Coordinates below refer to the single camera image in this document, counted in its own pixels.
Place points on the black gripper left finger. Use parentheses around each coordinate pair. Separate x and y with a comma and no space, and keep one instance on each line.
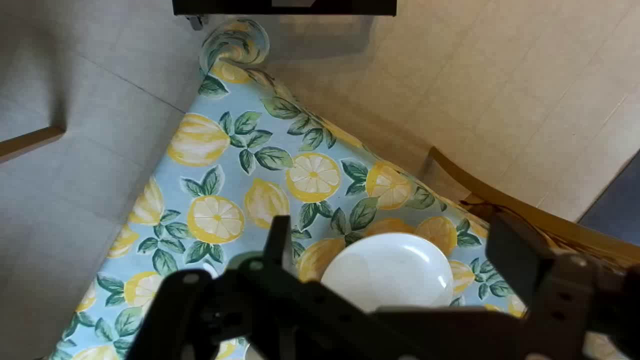
(201,307)

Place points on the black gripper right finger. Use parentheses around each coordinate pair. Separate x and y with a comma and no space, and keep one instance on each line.
(561,300)

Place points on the wooden lattice-back chair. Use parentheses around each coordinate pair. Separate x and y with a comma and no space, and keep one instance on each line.
(532,217)

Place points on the blue floor mat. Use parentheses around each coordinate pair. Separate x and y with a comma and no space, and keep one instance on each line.
(621,206)

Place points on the white plate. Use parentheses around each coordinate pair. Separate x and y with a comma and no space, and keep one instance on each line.
(387,270)

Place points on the lemon print tablecloth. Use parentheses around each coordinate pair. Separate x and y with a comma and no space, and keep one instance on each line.
(267,133)

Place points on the wooden edge strip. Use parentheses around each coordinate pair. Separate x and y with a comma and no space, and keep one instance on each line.
(26,141)

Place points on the black flat object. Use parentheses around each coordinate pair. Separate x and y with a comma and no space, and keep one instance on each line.
(281,7)

